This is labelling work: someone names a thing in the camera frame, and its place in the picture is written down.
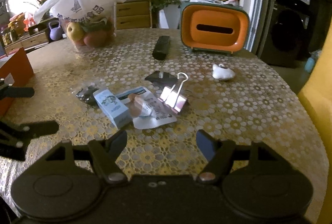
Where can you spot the dark washing machine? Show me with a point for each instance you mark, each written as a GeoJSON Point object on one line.
{"type": "Point", "coordinates": [285, 32]}

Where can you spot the small pink piece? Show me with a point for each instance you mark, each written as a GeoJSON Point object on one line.
{"type": "Point", "coordinates": [135, 106]}

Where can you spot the white tissue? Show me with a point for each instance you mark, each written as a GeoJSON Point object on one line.
{"type": "Point", "coordinates": [223, 73]}

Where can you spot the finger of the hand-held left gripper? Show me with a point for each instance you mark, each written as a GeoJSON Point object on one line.
{"type": "Point", "coordinates": [41, 126]}
{"type": "Point", "coordinates": [20, 92]}

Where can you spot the large black wrapper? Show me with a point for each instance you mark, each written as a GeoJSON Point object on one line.
{"type": "Point", "coordinates": [155, 77]}

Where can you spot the green orange tissue box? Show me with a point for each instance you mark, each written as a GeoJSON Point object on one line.
{"type": "Point", "coordinates": [215, 45]}

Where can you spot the red cardboard box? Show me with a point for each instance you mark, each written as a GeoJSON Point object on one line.
{"type": "Point", "coordinates": [18, 68]}

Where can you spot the yellow toy figure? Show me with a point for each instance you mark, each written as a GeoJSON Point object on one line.
{"type": "Point", "coordinates": [16, 25]}

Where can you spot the yellow giraffe statue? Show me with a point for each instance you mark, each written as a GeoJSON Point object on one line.
{"type": "Point", "coordinates": [319, 99]}

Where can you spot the pink binder clip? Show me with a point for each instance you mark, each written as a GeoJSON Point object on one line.
{"type": "Point", "coordinates": [175, 100]}

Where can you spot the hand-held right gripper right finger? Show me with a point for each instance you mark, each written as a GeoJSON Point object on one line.
{"type": "Point", "coordinates": [207, 146]}

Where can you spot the black remote control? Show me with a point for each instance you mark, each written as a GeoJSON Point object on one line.
{"type": "Point", "coordinates": [161, 47]}

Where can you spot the purple kettlebell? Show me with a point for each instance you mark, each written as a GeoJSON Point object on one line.
{"type": "Point", "coordinates": [54, 32]}

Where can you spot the silver white pouch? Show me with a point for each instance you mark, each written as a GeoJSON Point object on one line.
{"type": "Point", "coordinates": [155, 116]}

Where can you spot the orange toy figures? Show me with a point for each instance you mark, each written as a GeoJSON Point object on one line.
{"type": "Point", "coordinates": [29, 21]}

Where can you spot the red apple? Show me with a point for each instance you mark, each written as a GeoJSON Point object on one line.
{"type": "Point", "coordinates": [96, 38]}

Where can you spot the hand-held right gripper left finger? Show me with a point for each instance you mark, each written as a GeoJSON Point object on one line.
{"type": "Point", "coordinates": [118, 145]}

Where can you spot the clear fruit jar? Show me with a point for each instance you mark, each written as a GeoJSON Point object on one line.
{"type": "Point", "coordinates": [109, 32]}

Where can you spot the wooden tv cabinet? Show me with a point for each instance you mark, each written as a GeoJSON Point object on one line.
{"type": "Point", "coordinates": [133, 10]}

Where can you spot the blue bottle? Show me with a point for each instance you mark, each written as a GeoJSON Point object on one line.
{"type": "Point", "coordinates": [310, 65]}

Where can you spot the small light blue box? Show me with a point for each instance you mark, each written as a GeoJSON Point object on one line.
{"type": "Point", "coordinates": [112, 110]}

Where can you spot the gold floral lace tablecloth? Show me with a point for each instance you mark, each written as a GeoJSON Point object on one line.
{"type": "Point", "coordinates": [233, 115]}

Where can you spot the yellow apple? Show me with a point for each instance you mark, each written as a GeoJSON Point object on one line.
{"type": "Point", "coordinates": [74, 31]}

